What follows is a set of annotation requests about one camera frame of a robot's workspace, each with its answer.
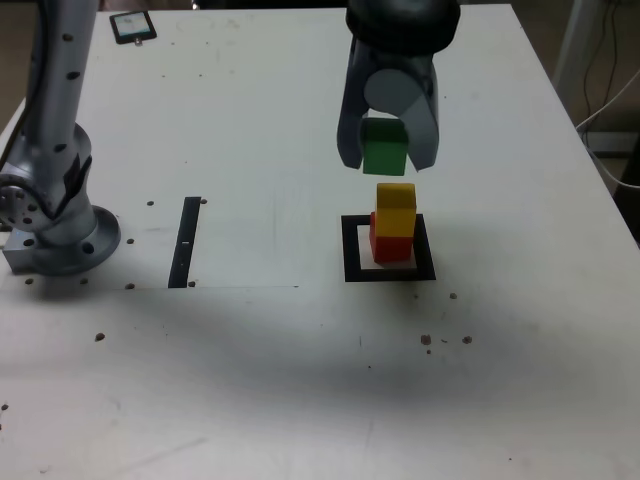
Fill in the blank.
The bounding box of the white post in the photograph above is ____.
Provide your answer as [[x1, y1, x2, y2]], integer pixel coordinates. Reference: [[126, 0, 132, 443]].
[[551, 0, 609, 119]]

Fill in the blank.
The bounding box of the black smartphone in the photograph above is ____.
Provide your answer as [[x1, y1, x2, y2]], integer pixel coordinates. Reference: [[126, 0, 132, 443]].
[[109, 9, 158, 46]]

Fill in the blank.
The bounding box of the black cable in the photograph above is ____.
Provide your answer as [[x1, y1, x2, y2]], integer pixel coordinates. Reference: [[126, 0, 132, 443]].
[[583, 0, 621, 119]]

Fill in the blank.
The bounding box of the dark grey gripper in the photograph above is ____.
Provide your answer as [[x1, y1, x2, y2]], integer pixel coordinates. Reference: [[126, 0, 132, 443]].
[[336, 41, 443, 175]]

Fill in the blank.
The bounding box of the black tape strip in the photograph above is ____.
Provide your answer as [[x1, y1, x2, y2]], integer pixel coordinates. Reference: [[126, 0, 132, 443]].
[[167, 196, 202, 290]]

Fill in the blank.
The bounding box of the white cable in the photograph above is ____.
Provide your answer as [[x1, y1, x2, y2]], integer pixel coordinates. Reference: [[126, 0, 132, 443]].
[[575, 69, 640, 190]]

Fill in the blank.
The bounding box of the green cube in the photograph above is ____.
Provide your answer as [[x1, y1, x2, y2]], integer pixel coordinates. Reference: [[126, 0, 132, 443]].
[[360, 118, 409, 177]]

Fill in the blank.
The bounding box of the red cube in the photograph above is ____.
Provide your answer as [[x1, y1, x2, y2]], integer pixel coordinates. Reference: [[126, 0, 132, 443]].
[[368, 212, 414, 265]]

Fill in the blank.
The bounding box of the black tape square outline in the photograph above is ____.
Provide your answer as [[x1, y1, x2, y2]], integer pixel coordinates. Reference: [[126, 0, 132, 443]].
[[340, 213, 437, 284]]

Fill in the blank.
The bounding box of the yellow cube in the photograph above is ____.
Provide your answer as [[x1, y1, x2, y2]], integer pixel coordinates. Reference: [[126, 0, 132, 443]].
[[374, 183, 418, 239]]

